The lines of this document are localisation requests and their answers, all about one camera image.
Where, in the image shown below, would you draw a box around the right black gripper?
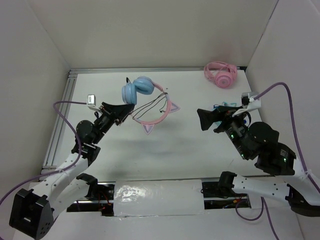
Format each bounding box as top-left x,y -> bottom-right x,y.
194,104 -> 249,158

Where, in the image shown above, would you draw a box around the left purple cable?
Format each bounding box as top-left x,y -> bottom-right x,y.
0,100 -> 88,206

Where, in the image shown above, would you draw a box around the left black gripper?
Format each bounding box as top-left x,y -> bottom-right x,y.
91,101 -> 134,144

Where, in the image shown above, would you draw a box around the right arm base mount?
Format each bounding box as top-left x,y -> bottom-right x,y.
200,180 -> 251,210

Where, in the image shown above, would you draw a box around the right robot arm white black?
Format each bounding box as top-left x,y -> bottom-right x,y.
196,105 -> 320,217

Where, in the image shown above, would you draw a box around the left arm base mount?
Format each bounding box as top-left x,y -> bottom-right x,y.
66,182 -> 115,217

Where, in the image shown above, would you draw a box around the white sheet over base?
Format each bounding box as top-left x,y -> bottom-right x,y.
113,179 -> 205,217

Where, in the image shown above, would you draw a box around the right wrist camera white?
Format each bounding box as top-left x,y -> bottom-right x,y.
232,92 -> 262,117

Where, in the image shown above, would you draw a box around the blue pink cat-ear headphones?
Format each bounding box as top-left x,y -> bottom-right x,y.
121,76 -> 180,135

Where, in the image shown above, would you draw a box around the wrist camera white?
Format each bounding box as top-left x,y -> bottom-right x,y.
232,92 -> 262,117
86,94 -> 100,112

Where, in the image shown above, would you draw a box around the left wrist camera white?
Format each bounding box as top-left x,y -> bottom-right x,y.
86,94 -> 100,112

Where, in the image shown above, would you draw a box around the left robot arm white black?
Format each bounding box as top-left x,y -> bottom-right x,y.
9,102 -> 135,240

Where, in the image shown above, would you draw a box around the teal white cat-ear headphones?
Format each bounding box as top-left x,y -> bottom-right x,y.
211,101 -> 237,127

